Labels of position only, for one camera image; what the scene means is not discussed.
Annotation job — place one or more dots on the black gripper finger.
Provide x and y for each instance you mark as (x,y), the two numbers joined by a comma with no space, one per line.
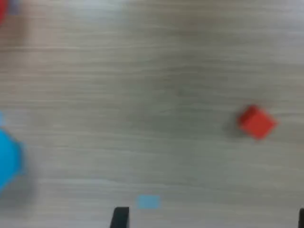
(301,218)
(120,218)

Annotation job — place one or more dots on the red cube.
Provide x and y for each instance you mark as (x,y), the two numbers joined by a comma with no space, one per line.
(257,123)

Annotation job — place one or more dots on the blue plastic bin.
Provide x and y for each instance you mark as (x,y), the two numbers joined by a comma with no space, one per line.
(9,159)

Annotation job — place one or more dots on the red plastic bin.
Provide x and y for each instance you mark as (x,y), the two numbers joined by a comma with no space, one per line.
(2,9)

